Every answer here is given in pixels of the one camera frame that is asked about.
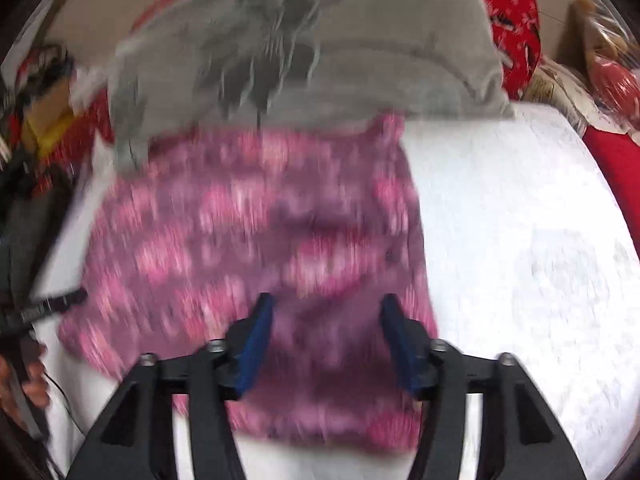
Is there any dark green puffer jacket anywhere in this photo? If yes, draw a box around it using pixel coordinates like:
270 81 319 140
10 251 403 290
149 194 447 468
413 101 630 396
0 160 91 311

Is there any pile of mixed clothes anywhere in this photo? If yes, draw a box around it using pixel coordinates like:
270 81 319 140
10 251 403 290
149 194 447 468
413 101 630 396
10 42 76 111

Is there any plain red cloth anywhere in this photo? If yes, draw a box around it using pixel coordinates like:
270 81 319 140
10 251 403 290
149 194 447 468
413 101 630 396
582 125 640 256

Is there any grey floral pillow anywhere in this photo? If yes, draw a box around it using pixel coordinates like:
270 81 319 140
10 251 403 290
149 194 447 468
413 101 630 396
107 0 516 176

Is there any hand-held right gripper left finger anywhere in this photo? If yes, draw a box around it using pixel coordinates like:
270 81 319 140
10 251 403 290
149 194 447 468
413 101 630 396
65 291 276 480

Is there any yellow box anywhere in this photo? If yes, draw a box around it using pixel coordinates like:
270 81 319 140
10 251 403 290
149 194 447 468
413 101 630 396
22 110 76 161

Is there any pink floral shirt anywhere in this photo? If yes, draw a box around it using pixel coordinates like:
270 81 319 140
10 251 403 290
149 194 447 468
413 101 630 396
57 112 441 456

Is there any plush toy in plastic bag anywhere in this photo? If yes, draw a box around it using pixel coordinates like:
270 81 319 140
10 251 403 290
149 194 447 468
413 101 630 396
530 0 640 136

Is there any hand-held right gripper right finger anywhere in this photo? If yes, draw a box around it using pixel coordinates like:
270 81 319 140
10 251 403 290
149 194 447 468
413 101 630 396
379 293 588 480

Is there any white quilted mattress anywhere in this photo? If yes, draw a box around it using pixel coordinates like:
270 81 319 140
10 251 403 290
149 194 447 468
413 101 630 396
30 102 640 480

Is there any person's left hand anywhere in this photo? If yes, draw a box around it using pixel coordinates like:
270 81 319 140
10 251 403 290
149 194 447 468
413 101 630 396
0 342 51 413

